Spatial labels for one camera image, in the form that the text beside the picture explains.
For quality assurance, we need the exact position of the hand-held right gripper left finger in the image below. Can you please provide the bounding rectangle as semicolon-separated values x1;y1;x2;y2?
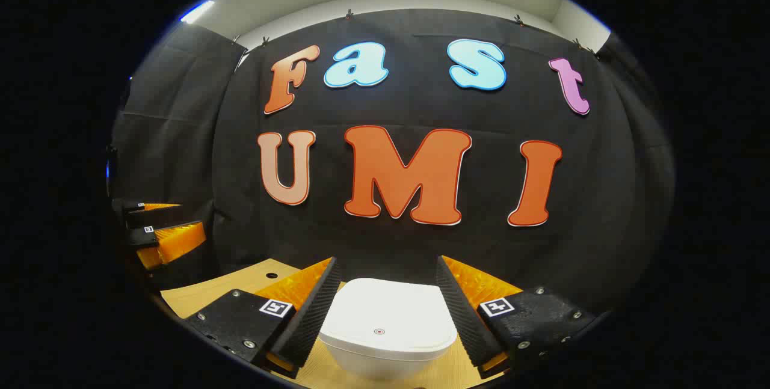
183;257;342;379

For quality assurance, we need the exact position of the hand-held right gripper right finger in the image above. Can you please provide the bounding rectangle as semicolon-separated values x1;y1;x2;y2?
436;255;596;378

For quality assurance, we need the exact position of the white desktop garbage bin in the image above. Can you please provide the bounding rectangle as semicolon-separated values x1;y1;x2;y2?
319;278;458;381

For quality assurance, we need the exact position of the wooden desktop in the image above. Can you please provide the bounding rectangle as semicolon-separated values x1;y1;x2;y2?
159;259;506;389

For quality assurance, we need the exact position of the ceiling light strip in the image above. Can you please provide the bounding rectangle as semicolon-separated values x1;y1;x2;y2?
180;0;215;24

